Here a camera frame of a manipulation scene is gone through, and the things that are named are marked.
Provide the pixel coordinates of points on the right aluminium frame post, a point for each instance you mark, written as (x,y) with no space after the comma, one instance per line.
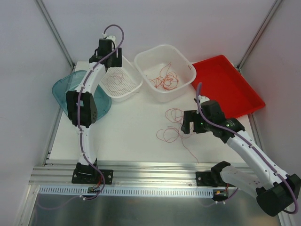
(264,25)

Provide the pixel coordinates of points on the aluminium mounting rail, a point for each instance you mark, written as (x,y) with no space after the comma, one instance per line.
(125,173)

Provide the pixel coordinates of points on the aluminium frame post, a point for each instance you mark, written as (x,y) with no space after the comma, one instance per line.
(53,29)
(264,25)

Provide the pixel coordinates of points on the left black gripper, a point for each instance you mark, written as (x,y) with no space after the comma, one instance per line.
(115,60)

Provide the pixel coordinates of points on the red plastic tray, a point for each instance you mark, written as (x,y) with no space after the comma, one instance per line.
(222,82)

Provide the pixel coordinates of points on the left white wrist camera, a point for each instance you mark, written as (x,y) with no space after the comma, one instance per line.
(109,37)

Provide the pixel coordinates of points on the white slotted cable duct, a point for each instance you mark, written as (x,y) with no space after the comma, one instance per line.
(129,191)

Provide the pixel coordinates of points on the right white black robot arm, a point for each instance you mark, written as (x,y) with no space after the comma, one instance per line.
(272,187)

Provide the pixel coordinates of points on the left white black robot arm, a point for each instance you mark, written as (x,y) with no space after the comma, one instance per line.
(82,110)

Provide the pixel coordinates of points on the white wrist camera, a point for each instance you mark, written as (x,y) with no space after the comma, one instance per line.
(201,99)
(109,37)

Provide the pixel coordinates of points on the teal transparent plastic tub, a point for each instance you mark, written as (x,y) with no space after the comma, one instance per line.
(70,82)

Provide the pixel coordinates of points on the white plastic tub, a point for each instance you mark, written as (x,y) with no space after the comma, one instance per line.
(166,72)

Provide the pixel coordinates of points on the white perforated plastic basket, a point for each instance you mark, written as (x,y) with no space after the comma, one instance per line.
(121,83)

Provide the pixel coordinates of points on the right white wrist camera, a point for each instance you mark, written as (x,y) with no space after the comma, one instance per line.
(201,99)

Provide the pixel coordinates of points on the left aluminium frame post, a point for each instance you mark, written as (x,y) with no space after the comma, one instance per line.
(53,29)

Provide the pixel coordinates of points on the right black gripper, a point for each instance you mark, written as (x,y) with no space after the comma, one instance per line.
(188,121)

